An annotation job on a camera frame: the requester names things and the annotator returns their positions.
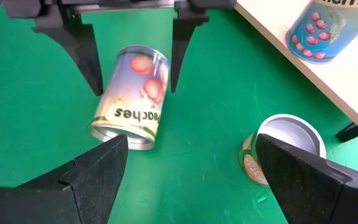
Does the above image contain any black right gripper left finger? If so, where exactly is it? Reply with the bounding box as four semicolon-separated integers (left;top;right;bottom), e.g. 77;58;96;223
0;134;129;224

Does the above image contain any wooden shelf with black frame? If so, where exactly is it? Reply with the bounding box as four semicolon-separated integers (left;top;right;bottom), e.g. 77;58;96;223
234;0;358;144

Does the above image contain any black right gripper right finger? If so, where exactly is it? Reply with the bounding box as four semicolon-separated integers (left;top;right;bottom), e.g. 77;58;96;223
255;133;358;224

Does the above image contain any blue cherries label can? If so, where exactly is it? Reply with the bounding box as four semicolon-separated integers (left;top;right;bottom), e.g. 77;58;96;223
285;0;358;65

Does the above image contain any short green fruit can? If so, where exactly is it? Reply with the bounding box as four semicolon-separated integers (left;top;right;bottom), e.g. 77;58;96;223
238;113;328;188

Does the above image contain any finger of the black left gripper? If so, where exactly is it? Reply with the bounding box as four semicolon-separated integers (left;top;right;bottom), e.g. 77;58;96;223
32;12;104;97
170;7;210;94

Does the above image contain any peaches label tin can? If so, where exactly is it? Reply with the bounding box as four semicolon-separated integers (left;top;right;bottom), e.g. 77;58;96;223
89;45;170;151

